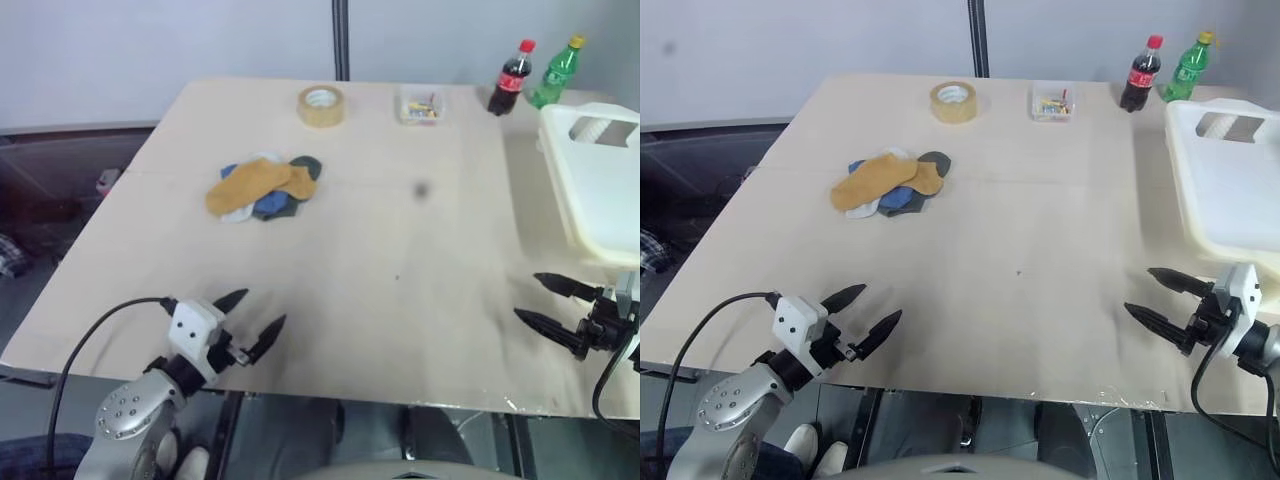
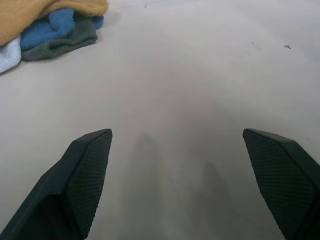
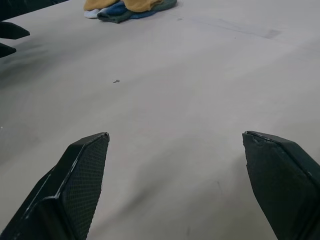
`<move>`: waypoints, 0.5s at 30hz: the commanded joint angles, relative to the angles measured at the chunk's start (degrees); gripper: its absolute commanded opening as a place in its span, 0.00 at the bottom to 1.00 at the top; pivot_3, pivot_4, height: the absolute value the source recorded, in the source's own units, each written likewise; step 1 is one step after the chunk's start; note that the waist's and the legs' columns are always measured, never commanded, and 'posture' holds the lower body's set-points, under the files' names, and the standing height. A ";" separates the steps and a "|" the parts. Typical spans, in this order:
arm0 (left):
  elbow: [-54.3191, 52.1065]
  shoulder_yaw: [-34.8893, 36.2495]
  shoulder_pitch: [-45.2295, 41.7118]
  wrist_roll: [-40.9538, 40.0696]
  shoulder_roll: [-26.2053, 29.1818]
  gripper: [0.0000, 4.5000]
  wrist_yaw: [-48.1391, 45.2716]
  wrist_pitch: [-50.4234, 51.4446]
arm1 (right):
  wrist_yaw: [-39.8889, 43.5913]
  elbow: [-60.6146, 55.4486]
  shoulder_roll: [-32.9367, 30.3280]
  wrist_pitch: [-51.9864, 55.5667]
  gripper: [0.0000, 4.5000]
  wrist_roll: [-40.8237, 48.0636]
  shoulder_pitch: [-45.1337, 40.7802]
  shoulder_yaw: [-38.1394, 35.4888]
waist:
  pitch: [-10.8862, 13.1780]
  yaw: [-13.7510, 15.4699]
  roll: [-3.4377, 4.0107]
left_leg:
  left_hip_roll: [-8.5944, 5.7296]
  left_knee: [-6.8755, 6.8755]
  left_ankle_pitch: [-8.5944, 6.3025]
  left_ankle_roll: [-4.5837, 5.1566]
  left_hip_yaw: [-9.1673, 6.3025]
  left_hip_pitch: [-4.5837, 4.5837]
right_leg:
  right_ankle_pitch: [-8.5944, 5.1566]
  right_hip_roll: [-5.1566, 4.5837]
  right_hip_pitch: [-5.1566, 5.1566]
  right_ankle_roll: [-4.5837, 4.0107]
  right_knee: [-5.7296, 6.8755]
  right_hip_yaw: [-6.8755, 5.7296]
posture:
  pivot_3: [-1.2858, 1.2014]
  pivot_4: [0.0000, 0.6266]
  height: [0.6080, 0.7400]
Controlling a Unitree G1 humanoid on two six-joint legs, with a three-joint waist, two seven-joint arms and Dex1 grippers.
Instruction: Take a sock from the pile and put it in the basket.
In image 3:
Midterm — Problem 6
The blue sock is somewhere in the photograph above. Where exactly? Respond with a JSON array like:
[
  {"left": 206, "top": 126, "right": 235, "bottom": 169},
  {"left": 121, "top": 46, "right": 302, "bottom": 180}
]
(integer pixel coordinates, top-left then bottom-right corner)
[{"left": 99, "top": 1, "right": 156, "bottom": 20}]

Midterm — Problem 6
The dark green sock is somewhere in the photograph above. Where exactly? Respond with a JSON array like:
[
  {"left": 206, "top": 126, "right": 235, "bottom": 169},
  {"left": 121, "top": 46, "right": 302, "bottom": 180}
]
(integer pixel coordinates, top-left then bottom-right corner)
[{"left": 96, "top": 0, "right": 178, "bottom": 25}]

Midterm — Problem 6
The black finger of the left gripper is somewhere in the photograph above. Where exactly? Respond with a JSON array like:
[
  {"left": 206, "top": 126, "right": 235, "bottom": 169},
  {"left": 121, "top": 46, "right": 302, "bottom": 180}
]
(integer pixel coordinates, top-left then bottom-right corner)
[
  {"left": 0, "top": 20, "right": 31, "bottom": 40},
  {"left": 0, "top": 42, "right": 17, "bottom": 59}
]

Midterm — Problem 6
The mustard yellow sock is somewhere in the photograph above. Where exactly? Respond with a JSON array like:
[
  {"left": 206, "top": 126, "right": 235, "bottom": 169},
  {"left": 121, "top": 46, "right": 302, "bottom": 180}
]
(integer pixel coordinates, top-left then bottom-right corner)
[{"left": 83, "top": 0, "right": 165, "bottom": 13}]

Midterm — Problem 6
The light grey white sock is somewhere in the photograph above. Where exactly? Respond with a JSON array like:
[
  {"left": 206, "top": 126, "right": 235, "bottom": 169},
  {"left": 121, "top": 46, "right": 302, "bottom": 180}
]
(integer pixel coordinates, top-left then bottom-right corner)
[{"left": 83, "top": 8, "right": 101, "bottom": 19}]

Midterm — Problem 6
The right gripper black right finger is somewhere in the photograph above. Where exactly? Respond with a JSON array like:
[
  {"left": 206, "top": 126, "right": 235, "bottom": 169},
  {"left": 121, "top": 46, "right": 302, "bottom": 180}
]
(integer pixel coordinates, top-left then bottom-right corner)
[{"left": 241, "top": 130, "right": 320, "bottom": 240}]

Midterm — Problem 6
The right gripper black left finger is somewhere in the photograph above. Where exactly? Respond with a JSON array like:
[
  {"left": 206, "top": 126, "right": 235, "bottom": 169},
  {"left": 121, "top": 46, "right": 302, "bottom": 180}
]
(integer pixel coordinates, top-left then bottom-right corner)
[{"left": 0, "top": 132, "right": 110, "bottom": 240}]

